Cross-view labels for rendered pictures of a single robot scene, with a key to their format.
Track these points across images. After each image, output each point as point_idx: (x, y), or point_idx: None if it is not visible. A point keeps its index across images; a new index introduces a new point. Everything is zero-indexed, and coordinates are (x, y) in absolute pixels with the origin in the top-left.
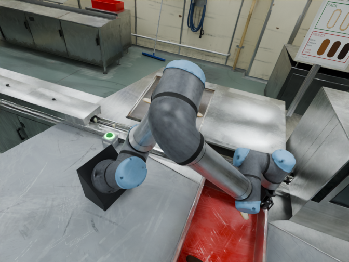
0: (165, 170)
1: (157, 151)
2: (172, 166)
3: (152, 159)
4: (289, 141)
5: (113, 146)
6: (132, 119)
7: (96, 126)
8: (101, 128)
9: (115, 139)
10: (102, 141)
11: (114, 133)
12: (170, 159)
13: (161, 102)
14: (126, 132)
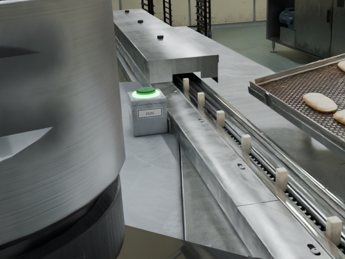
0: (163, 226)
1: (205, 166)
2: (198, 229)
3: (179, 189)
4: None
5: (138, 124)
6: (257, 96)
7: (169, 89)
8: (169, 92)
9: (151, 107)
10: (128, 105)
11: (163, 94)
12: (223, 216)
13: None
14: (207, 116)
